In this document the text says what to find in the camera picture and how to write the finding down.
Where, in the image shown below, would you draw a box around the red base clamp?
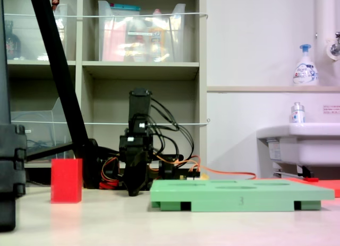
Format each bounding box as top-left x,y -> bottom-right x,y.
99,179 -> 120,190

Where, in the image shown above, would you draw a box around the black arm wires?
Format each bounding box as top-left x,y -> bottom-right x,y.
148,97 -> 195,164

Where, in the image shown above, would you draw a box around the clear slanted plastic bin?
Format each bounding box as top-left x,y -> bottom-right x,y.
10,97 -> 74,164

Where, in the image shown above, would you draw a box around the green shape-hole board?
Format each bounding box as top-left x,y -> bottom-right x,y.
150,179 -> 335,213

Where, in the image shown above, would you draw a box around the beige shelf unit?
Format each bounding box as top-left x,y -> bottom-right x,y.
2,0 -> 208,188

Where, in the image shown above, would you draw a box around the white vertical pipe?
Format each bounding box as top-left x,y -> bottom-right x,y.
314,0 -> 340,86

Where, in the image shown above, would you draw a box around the dark bottle with red label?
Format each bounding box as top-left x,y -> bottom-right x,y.
4,20 -> 22,61

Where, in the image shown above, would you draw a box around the orange wire loops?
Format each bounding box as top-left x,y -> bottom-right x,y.
100,156 -> 122,183

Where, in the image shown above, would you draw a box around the black tripod brace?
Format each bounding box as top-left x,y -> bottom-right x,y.
25,142 -> 75,162

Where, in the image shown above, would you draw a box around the yellow bottle with pink cap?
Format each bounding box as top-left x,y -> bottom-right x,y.
148,9 -> 167,62

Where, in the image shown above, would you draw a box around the small clear sanitizer bottle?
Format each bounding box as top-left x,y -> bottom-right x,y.
289,101 -> 306,124

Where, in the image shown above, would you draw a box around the red square block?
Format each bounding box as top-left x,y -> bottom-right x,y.
50,158 -> 83,204

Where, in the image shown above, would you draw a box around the notched black stack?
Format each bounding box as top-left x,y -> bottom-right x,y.
0,123 -> 27,232

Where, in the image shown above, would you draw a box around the circuit board with connectors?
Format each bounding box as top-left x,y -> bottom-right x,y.
179,171 -> 210,181

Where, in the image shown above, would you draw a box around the metal faucet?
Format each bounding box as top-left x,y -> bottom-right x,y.
326,31 -> 340,57

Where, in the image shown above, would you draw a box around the white blue soap pump bottle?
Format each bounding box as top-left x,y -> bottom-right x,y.
293,44 -> 319,87

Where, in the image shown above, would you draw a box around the white sink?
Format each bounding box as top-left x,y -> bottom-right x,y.
256,122 -> 340,167

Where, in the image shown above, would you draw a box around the large clear plastic bin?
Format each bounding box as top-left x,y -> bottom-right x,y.
97,0 -> 186,63

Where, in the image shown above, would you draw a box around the red-print wall sticker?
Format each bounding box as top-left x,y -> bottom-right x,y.
322,105 -> 340,115

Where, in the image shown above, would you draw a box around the black tripod leg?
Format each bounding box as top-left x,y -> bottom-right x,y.
28,0 -> 101,190

